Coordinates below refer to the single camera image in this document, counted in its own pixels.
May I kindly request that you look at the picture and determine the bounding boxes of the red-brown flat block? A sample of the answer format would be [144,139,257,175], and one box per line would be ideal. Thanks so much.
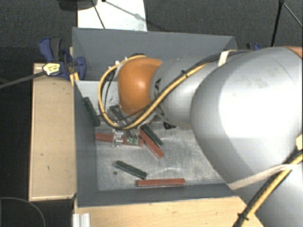
[95,132,145,148]
[135,178,186,187]
[139,129,165,160]

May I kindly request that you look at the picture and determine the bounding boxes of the pale wood flat board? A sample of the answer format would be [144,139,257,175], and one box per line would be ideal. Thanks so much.
[28,62,77,202]

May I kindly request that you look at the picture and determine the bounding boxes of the dark green flat block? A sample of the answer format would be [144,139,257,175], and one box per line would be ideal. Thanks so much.
[82,97,101,127]
[141,124,164,148]
[114,160,148,180]

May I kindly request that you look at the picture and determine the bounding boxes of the grey metal bin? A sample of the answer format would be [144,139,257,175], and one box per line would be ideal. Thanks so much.
[71,26,239,208]

